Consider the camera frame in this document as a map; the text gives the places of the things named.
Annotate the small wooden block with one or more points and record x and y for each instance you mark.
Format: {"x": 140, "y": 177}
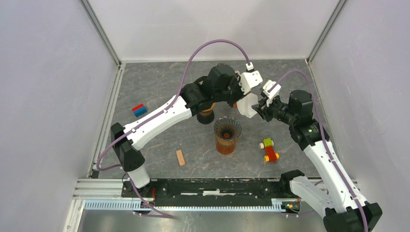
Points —
{"x": 180, "y": 158}

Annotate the orange glass carafe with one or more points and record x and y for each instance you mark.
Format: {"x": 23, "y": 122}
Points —
{"x": 225, "y": 149}

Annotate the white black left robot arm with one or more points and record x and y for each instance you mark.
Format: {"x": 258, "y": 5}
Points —
{"x": 221, "y": 84}

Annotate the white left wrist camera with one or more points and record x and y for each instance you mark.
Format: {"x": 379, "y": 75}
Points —
{"x": 249, "y": 80}

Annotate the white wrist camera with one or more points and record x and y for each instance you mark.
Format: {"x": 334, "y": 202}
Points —
{"x": 269, "y": 91}
{"x": 249, "y": 80}

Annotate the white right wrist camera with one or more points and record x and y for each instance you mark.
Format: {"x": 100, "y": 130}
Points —
{"x": 269, "y": 91}

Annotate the red blue small object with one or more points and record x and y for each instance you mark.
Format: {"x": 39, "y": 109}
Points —
{"x": 139, "y": 110}

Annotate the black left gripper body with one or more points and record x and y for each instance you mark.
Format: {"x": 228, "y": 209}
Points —
{"x": 234, "y": 92}

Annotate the light wooden ring holder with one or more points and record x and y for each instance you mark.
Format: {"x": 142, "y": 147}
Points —
{"x": 209, "y": 109}

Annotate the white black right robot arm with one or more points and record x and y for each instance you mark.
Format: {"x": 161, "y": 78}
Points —
{"x": 343, "y": 208}

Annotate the colourful toy car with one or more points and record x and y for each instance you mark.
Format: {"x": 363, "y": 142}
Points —
{"x": 268, "y": 146}

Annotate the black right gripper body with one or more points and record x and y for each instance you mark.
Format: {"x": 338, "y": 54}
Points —
{"x": 276, "y": 109}

